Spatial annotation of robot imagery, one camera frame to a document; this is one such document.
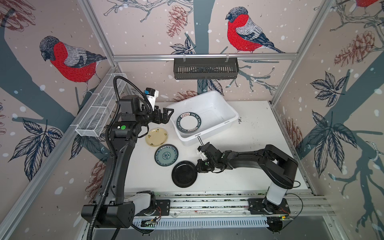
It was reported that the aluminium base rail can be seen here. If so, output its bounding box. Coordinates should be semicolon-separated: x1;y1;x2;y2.
155;190;336;218

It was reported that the black round plate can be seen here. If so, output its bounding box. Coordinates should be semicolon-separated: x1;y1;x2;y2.
172;161;198;188

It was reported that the teal patterned small plate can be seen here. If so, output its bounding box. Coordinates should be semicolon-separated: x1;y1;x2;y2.
154;144;179;167

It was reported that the white mesh wall shelf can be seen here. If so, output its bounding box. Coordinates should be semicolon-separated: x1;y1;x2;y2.
76;73;127;137

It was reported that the large green rimmed plate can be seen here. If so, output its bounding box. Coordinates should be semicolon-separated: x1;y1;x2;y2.
176;112;202;134

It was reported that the yellow translucent plate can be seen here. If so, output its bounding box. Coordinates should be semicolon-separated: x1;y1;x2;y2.
145;128;168;147

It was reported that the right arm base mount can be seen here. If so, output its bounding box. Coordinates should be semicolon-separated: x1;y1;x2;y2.
248;198;291;215

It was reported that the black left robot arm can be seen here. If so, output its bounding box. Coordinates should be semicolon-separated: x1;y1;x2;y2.
81;95;174;234

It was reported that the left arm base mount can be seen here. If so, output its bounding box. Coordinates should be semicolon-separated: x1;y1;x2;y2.
135;200;171;217

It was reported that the black corrugated cable conduit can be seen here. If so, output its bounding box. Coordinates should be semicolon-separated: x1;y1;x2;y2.
86;75;152;240

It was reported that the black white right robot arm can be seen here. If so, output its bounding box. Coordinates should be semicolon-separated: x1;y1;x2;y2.
196;143;298;215

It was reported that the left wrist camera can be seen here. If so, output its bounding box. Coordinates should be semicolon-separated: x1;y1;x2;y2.
144;88;159;110

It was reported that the white plastic bin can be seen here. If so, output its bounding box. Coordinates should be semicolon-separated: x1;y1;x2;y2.
168;91;239;147

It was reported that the black hanging wire basket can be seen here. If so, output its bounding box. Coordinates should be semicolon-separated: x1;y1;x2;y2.
174;58;239;80

